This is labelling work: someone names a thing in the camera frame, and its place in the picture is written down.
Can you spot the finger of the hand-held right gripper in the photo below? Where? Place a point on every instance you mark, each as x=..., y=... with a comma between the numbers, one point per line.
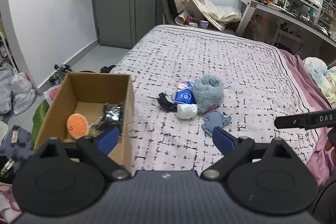
x=288, y=121

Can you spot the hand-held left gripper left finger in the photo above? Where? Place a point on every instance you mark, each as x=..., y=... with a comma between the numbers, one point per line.
x=109, y=138

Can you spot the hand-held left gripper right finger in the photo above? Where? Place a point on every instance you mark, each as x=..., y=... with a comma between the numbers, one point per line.
x=223, y=141

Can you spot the blue denim mitten plush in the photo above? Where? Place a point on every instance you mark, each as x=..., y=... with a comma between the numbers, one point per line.
x=214, y=123

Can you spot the orange round plush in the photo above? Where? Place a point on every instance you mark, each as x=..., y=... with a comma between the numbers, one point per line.
x=77, y=125

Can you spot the brown cardboard box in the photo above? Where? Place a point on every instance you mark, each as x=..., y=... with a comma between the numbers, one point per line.
x=128, y=108

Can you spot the white sock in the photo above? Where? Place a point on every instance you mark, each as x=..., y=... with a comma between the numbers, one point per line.
x=187, y=111

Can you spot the blue fluffy plush roll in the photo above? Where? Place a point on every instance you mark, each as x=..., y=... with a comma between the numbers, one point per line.
x=208, y=91

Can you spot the blue tissue packet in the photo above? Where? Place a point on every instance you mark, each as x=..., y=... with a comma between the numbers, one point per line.
x=185, y=94

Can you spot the black cloth piece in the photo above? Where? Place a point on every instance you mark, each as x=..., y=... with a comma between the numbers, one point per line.
x=166, y=102

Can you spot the person's right hand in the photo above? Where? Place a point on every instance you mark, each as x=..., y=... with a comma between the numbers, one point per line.
x=328, y=145

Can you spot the pink bed sheet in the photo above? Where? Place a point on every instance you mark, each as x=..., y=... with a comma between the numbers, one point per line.
x=307, y=82

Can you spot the pastel quilt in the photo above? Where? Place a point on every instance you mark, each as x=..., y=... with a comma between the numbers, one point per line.
x=319, y=71

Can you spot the black socks on floor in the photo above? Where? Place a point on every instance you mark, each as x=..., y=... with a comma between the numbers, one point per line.
x=108, y=68

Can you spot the green leaf cushion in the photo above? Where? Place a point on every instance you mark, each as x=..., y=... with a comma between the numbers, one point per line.
x=40, y=116

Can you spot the pink and white round item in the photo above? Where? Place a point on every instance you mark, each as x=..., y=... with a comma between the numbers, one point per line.
x=52, y=94

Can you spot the white black-patterned blanket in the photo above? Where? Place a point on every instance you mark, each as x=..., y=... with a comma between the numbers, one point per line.
x=236, y=64

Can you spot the black shoes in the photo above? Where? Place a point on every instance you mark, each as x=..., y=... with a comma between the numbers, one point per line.
x=59, y=74

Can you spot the dark blue clothing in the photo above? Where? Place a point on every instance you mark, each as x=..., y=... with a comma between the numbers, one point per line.
x=15, y=142

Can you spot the white plastic bag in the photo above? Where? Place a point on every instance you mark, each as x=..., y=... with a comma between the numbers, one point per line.
x=22, y=90

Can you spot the white desk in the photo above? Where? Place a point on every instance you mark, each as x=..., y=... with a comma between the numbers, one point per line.
x=273, y=10

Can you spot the grey plastic bag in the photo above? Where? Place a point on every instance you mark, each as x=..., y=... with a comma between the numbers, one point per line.
x=5, y=90

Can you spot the small purple box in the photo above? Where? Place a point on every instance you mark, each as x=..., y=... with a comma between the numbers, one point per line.
x=203, y=24

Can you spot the clear plastic bag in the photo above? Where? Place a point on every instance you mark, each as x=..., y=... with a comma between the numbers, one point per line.
x=228, y=12

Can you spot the paper cup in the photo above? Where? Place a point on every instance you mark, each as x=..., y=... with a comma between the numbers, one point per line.
x=181, y=18

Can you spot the grey door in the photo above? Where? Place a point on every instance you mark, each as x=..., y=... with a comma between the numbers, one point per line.
x=115, y=3

